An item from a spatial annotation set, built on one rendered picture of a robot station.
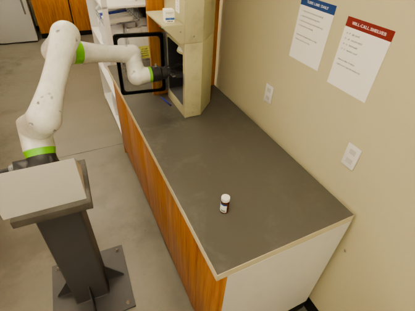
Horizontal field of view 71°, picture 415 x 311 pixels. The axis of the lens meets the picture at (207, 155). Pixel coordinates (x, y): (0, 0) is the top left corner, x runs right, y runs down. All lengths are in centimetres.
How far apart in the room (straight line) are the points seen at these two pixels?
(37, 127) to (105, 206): 148
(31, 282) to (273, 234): 171
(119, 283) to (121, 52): 148
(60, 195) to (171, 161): 55
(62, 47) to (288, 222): 122
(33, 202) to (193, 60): 108
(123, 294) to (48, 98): 137
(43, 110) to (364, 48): 125
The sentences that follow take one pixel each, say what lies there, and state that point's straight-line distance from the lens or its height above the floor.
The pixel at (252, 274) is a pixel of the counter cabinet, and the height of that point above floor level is 82.
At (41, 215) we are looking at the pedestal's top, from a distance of 144.
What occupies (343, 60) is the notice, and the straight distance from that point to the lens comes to 138.
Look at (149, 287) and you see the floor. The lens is 219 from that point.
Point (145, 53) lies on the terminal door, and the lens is 200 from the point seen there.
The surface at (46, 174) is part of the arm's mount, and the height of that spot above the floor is 113.
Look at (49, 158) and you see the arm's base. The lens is 143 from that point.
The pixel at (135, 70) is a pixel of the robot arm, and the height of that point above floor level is 125.
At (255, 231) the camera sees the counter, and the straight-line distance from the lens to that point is 128.
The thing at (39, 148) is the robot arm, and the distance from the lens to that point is 143.
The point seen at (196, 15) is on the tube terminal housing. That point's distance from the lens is 168.
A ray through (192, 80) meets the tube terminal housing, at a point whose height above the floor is 119.
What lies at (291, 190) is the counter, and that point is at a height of 94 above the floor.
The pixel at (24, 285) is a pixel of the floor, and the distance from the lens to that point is 244.
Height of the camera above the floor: 195
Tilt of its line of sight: 39 degrees down
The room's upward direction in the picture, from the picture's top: 3 degrees clockwise
